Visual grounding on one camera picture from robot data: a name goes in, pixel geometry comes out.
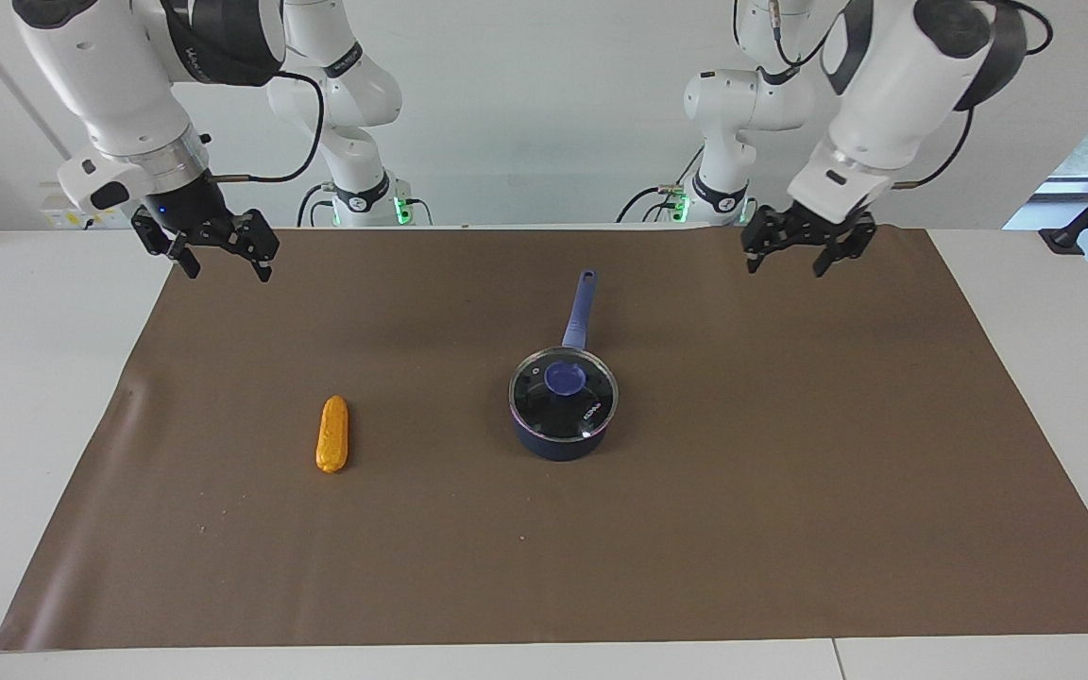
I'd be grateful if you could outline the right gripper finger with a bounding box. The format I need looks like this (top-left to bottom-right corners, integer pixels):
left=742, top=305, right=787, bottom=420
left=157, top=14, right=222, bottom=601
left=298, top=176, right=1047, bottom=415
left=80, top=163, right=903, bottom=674
left=165, top=235, right=202, bottom=281
left=239, top=209, right=281, bottom=283

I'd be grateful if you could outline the orange corn cob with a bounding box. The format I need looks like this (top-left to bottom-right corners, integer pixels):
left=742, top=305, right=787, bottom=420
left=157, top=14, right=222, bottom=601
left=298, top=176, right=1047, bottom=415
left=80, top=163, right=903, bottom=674
left=315, top=395, right=351, bottom=474

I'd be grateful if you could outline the glass lid with blue knob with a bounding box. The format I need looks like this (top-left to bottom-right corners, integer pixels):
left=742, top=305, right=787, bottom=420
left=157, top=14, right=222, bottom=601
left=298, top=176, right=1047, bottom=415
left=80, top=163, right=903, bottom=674
left=509, top=347, right=620, bottom=443

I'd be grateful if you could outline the brown table mat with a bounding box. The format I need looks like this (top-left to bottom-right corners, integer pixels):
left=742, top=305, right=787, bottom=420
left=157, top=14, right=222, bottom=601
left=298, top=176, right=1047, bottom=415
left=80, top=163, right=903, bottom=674
left=0, top=227, right=1088, bottom=653

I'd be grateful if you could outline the black right base cable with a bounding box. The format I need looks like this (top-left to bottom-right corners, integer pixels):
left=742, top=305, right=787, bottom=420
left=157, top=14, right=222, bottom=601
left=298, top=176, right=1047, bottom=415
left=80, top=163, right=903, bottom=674
left=296, top=181, right=337, bottom=229

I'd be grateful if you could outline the black base cable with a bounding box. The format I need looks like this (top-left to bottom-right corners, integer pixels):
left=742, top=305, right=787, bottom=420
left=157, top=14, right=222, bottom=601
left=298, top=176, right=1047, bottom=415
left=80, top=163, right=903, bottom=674
left=615, top=144, right=707, bottom=226
left=296, top=181, right=337, bottom=229

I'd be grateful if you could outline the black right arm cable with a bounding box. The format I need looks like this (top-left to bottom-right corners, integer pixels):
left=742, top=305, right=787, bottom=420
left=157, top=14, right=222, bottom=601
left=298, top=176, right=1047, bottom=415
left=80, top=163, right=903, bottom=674
left=209, top=70, right=326, bottom=185

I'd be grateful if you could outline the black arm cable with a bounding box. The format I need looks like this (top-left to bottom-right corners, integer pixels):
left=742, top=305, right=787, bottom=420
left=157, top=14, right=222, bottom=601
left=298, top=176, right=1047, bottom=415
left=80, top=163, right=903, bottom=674
left=209, top=70, right=326, bottom=185
left=892, top=0, right=1055, bottom=192

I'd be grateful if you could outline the white wall socket box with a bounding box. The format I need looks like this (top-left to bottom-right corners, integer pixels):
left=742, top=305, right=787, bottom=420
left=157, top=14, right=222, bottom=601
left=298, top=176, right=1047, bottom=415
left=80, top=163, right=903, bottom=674
left=42, top=194, right=129, bottom=232

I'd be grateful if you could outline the black left base cable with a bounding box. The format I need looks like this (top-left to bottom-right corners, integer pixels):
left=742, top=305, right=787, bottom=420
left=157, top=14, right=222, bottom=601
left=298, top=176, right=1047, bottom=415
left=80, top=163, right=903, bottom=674
left=615, top=144, right=707, bottom=226

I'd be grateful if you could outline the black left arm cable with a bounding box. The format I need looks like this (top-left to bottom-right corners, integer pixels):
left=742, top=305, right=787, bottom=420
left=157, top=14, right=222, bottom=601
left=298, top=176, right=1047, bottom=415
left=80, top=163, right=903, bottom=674
left=892, top=0, right=1055, bottom=192

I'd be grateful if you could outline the dark blue pot with handle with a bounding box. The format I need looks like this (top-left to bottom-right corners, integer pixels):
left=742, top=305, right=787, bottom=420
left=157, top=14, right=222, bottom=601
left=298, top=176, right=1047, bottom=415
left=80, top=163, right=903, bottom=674
left=508, top=270, right=621, bottom=463

